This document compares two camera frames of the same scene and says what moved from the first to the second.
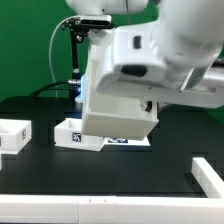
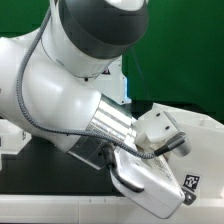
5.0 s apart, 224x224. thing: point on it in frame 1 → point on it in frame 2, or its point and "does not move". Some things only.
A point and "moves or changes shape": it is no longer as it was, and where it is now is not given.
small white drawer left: (14, 135) does not move
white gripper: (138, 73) → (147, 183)
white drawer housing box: (109, 116) moves or changes shape
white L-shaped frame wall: (121, 209) does not move
